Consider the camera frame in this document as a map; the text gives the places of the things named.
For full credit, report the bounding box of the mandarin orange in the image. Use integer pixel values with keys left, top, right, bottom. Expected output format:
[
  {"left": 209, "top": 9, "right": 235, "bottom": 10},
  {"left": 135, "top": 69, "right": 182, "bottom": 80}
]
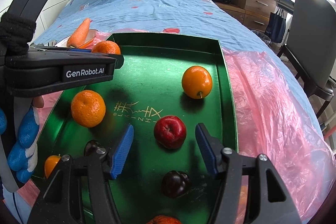
[
  {"left": 71, "top": 90, "right": 106, "bottom": 128},
  {"left": 91, "top": 40, "right": 121, "bottom": 55}
]

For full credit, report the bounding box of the orange with stem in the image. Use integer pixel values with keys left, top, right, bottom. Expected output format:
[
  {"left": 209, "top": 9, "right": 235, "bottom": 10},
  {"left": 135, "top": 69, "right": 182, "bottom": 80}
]
[
  {"left": 44, "top": 155, "right": 61, "bottom": 178},
  {"left": 182, "top": 65, "right": 213, "bottom": 100}
]

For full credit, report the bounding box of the dark plum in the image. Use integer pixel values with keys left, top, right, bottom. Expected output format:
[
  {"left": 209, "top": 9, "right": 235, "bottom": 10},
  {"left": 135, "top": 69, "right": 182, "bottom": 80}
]
[
  {"left": 83, "top": 140, "right": 106, "bottom": 157},
  {"left": 161, "top": 170, "right": 192, "bottom": 198}
]

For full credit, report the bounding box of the small red apple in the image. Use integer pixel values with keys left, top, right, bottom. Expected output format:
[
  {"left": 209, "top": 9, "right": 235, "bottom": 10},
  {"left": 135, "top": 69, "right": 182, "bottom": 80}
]
[{"left": 146, "top": 215, "right": 182, "bottom": 224}]

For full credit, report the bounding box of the blue white gloved left hand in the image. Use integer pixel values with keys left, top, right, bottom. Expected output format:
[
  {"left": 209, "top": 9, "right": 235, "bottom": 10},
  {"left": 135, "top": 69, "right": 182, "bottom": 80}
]
[{"left": 1, "top": 96, "right": 45, "bottom": 193}]

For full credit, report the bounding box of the orange rimmed white plate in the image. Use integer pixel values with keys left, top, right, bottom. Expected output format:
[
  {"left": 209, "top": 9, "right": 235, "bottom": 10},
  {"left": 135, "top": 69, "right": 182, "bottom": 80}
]
[{"left": 55, "top": 29, "right": 97, "bottom": 48}]

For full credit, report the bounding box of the orange carrot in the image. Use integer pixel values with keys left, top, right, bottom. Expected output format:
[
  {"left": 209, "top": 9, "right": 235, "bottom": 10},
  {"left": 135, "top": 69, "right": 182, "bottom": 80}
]
[{"left": 67, "top": 18, "right": 91, "bottom": 48}]

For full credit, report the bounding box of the green rectangular tray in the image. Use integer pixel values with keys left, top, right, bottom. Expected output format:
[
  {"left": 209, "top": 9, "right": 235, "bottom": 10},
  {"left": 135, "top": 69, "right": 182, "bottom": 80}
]
[{"left": 32, "top": 32, "right": 238, "bottom": 223}]

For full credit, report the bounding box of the blue patterned bedsheet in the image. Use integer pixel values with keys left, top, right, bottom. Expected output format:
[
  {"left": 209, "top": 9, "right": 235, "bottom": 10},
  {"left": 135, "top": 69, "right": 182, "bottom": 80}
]
[{"left": 35, "top": 0, "right": 319, "bottom": 128}]

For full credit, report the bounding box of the pink plastic sheet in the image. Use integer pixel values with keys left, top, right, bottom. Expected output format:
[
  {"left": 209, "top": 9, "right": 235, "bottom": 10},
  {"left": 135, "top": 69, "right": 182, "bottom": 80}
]
[{"left": 27, "top": 45, "right": 335, "bottom": 223}]

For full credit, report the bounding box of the wooden drawer cabinet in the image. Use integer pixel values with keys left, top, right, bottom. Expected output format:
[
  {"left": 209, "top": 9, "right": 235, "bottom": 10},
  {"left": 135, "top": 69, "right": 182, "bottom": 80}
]
[{"left": 217, "top": 0, "right": 276, "bottom": 32}]

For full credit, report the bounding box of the black mesh wastebasket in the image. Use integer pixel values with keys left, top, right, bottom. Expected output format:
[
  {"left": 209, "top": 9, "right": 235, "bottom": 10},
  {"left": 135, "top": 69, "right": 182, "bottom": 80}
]
[{"left": 251, "top": 30, "right": 272, "bottom": 46}]

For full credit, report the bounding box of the dark blue tote bag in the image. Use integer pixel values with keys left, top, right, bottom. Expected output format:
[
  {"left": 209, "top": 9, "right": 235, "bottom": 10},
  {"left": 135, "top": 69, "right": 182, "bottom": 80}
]
[{"left": 264, "top": 8, "right": 286, "bottom": 43}]

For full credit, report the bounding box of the grey office chair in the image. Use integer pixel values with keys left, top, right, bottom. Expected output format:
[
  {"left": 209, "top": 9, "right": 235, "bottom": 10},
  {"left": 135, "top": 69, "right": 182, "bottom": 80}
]
[{"left": 277, "top": 0, "right": 335, "bottom": 117}]

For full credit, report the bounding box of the desk by window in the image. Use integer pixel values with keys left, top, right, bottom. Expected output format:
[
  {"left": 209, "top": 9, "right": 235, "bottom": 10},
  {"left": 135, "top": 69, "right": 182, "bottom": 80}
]
[{"left": 274, "top": 0, "right": 294, "bottom": 15}]

